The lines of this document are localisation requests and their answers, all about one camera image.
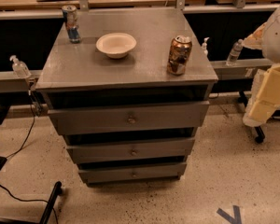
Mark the grey drawer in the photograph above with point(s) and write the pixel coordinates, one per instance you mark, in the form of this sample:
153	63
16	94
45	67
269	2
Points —
151	171
125	118
131	150

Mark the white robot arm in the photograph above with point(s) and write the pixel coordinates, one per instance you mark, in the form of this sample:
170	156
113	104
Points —
265	98

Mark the grey drawer cabinet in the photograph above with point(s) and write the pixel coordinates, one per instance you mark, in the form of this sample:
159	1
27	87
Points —
81	76

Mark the grey top drawer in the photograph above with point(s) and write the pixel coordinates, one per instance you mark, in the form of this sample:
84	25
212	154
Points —
125	118

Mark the grey bottom drawer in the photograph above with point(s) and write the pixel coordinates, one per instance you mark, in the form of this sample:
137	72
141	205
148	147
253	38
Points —
151	171

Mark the brown crumpled soda can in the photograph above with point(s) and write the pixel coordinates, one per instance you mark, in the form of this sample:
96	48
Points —
179	52

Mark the small white pump bottle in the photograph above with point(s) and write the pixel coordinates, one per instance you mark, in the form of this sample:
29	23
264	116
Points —
204	46

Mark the clear plastic water bottle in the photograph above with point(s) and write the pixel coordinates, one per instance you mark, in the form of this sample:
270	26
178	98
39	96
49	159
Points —
234	53

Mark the blue red drink can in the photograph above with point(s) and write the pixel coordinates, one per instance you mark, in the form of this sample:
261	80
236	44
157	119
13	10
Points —
70	22

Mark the black table leg with caster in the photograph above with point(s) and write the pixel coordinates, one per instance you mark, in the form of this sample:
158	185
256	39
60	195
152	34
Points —
260	136

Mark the left sanitizer pump bottle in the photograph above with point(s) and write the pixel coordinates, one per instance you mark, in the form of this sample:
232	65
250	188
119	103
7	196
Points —
19	67

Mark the blue tape floor marker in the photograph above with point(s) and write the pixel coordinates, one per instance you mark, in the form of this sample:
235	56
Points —
235	218

